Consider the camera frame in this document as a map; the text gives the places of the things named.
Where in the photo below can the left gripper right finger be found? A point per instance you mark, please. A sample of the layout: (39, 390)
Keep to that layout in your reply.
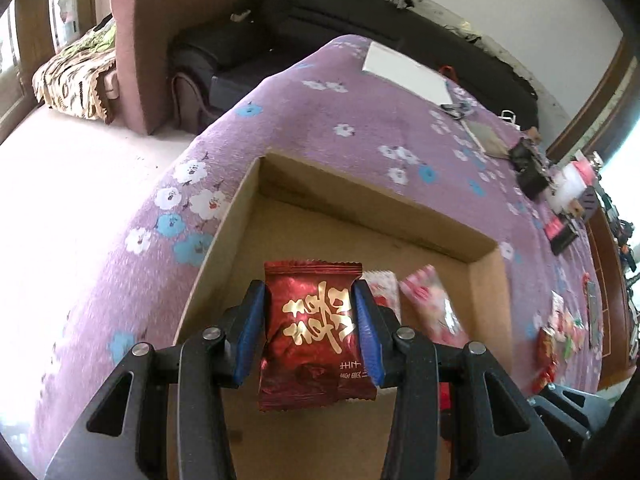
(462, 395)

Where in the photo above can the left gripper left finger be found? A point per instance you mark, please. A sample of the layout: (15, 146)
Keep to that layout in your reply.
(122, 432)

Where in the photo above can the pink white snack packet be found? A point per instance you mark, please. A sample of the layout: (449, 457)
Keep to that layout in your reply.
(433, 307)

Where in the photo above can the dark red gold snack bag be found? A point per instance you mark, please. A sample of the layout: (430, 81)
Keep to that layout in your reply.
(311, 355)

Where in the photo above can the white red snack packet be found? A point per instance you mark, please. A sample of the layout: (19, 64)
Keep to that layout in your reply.
(384, 288)

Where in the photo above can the red snack pile packet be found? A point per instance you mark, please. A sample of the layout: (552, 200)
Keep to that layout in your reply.
(547, 358)

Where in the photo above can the black smartphone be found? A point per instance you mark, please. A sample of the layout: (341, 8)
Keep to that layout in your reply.
(594, 314)

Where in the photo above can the black cylinder holder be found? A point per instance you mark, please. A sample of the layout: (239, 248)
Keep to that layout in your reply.
(561, 232)
(531, 171)

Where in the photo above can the cardboard box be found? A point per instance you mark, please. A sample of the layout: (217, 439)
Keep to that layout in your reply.
(291, 209)

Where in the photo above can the pink water bottle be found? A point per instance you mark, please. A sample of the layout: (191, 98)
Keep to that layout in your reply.
(588, 168)

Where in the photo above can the brown notebook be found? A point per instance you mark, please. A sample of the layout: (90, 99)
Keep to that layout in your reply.
(487, 139)

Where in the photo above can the patterned blanket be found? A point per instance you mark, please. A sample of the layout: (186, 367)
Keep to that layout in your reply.
(71, 82)

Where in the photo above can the purple floral tablecloth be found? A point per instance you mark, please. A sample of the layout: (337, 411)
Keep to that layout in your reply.
(325, 108)

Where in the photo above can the white paper sheet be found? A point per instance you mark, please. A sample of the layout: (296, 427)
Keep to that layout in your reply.
(406, 73)

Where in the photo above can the maroon armchair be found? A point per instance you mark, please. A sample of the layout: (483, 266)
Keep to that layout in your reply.
(144, 30)

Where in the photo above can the black sofa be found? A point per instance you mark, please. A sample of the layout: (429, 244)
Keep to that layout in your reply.
(227, 59)

